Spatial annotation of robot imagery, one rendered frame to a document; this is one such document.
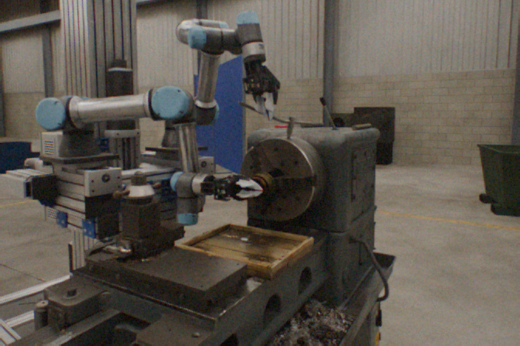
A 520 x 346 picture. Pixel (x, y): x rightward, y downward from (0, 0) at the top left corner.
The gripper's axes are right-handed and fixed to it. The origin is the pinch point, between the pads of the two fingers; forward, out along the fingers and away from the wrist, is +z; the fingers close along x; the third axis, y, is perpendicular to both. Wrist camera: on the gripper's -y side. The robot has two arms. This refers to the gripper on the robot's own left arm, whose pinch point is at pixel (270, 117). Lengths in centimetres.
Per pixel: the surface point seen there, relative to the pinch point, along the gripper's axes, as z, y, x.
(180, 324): 43, 58, 2
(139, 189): 15, 49, -13
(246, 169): 16.1, -10.9, -20.7
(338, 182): 27.9, -26.6, 9.3
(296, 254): 44.7, 7.9, 3.9
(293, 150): 12.6, -10.9, 0.9
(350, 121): -34, -875, -242
